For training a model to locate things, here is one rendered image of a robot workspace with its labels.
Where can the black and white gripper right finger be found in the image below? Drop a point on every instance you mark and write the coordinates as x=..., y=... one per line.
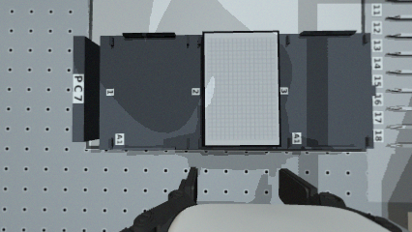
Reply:
x=293, y=190

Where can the dark grey plate carrier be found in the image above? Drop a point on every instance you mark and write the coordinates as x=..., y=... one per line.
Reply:
x=142, y=91

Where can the light grey multi-well plate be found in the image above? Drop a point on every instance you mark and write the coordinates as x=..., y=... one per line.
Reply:
x=240, y=81

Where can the grey perforated base plate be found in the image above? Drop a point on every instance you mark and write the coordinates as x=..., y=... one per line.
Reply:
x=50, y=184

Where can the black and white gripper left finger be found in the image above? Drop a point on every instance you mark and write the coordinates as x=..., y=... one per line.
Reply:
x=159, y=218

